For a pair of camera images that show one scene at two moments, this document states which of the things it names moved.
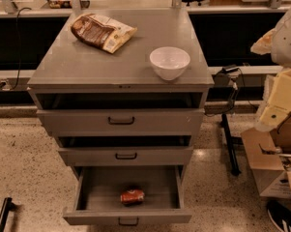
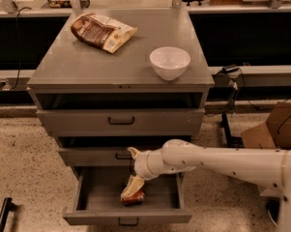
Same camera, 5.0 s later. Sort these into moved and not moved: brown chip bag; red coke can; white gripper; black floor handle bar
Moved: white gripper
Not moved: black floor handle bar; brown chip bag; red coke can
